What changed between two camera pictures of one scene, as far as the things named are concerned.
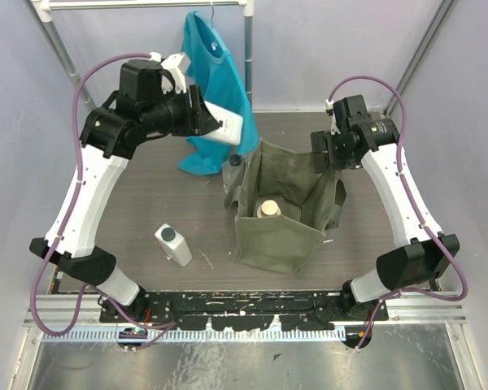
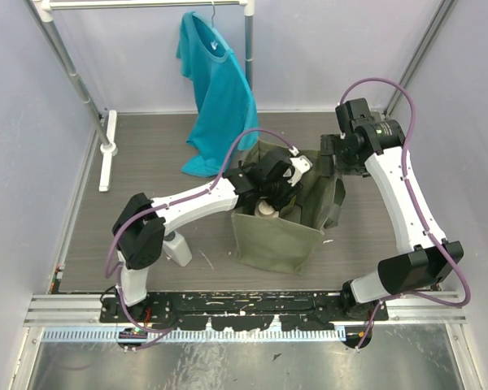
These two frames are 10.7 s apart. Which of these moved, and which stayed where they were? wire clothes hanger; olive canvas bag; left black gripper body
Moved: left black gripper body
Stayed: olive canvas bag; wire clothes hanger
